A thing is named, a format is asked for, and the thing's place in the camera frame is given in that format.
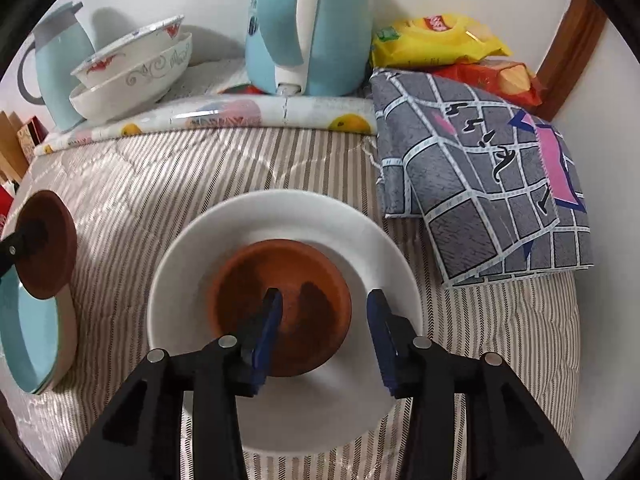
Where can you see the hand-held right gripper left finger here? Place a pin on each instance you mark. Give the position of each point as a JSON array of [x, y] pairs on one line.
[[265, 340]]

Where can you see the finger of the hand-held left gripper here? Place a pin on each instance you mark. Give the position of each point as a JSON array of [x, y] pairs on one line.
[[22, 245]]

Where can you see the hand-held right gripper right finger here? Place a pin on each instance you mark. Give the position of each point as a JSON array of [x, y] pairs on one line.
[[380, 345]]

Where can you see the small brown wooden bowl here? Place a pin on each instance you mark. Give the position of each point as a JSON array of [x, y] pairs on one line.
[[300, 270], [55, 265]]

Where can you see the blue square plate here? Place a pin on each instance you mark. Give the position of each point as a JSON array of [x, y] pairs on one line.
[[25, 340]]

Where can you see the plain white bowl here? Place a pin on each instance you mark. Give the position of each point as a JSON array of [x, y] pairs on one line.
[[280, 220]]

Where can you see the red paper bag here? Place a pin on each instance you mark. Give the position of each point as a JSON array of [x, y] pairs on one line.
[[6, 197]]

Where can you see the wooden board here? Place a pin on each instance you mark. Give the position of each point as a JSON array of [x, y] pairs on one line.
[[10, 150]]

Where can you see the brown patterned box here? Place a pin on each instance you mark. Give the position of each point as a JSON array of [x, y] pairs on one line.
[[32, 137]]

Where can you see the striped quilt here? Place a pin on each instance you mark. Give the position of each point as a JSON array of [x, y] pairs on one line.
[[150, 175]]

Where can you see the grey checked cloth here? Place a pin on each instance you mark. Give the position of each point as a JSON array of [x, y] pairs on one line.
[[475, 185]]

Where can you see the light blue thermos jug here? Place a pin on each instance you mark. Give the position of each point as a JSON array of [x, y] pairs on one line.
[[65, 60]]

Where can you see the large scroll patterned white bowl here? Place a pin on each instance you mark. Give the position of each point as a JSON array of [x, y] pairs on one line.
[[145, 85]]

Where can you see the fish patterned ceramic bowl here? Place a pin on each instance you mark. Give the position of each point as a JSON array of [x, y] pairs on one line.
[[125, 55]]

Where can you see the fruit printed table mat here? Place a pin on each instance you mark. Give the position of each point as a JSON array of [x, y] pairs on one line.
[[225, 115]]

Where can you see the red chip bag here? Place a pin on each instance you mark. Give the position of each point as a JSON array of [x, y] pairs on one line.
[[495, 80]]

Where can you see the yellow chip bag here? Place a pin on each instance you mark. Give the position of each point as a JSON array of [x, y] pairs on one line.
[[440, 40]]

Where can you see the light blue electric kettle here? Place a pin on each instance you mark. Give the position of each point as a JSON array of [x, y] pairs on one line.
[[340, 25]]

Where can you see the wooden door frame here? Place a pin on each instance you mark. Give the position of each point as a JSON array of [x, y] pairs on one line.
[[575, 50]]

